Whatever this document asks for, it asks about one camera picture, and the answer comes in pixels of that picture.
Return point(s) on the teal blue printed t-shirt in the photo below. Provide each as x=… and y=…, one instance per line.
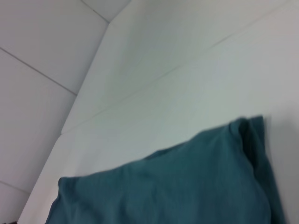
x=175, y=182

